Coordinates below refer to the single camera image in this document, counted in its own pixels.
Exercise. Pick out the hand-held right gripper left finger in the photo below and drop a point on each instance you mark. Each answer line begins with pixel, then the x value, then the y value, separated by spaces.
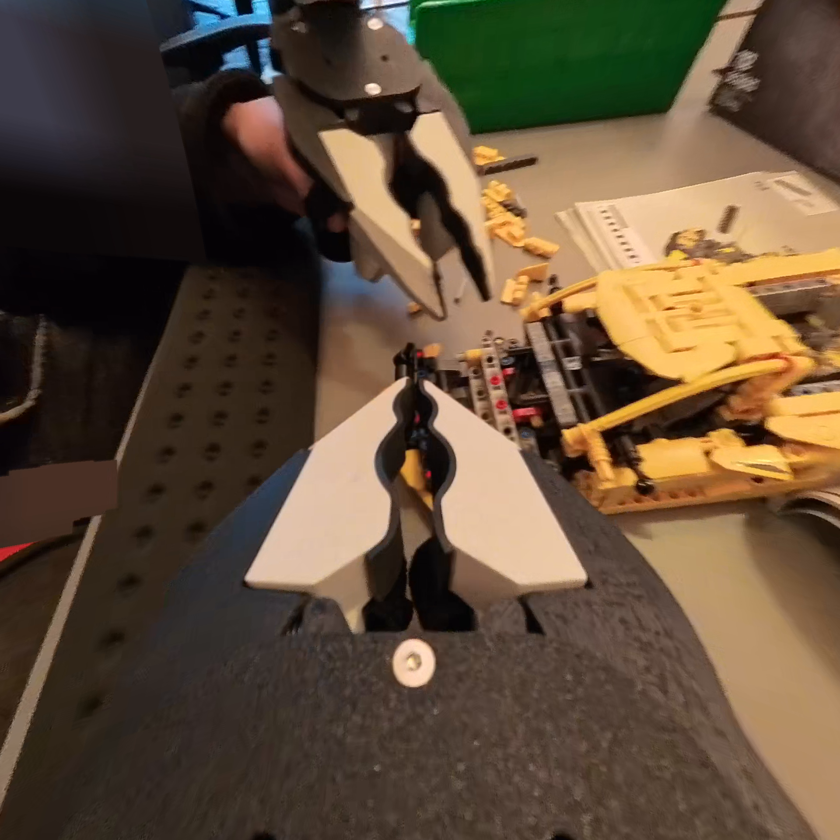
pixel 315 525

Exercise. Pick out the black office chair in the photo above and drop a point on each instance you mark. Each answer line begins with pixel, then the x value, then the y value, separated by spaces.
pixel 210 33

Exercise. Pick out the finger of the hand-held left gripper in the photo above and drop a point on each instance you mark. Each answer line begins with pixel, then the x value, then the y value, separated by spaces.
pixel 367 190
pixel 453 157

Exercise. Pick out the green plastic bin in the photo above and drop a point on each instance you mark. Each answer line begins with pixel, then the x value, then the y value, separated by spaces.
pixel 558 65

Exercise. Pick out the person's left hand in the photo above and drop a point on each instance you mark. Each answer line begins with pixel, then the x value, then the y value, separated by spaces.
pixel 262 144

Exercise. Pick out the small red object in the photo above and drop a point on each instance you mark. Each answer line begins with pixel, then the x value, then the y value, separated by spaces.
pixel 26 558

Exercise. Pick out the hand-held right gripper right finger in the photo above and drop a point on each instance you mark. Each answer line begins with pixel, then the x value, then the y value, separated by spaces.
pixel 512 525

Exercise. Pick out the toy car set cardboard box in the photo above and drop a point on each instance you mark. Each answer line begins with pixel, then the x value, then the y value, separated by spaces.
pixel 800 79

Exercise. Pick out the grey desk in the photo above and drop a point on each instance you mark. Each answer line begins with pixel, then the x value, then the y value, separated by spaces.
pixel 722 590

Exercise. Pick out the open instruction booklet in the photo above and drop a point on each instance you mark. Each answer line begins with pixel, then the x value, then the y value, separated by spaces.
pixel 623 223

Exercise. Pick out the yellow toy brick car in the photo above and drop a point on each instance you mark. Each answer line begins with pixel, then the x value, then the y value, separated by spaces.
pixel 689 308

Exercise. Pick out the pile of yellow brick parts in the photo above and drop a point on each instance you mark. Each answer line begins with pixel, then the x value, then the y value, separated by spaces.
pixel 505 223

